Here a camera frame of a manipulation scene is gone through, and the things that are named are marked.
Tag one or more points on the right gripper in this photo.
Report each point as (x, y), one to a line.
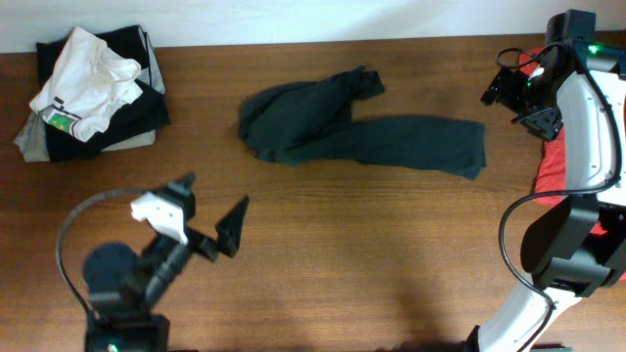
(513, 82)

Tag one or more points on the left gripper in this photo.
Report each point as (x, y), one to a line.
(230, 230)

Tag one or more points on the dark green t-shirt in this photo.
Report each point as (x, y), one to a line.
(307, 121)

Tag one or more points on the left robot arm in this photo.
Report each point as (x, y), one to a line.
(124, 286)

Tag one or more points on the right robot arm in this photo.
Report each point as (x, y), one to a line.
(570, 47)

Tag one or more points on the red t-shirt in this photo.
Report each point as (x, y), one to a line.
(550, 171)

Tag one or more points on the white printed t-shirt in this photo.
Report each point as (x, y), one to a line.
(88, 85)

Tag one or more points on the grey folded garment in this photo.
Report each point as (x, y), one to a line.
(31, 140)

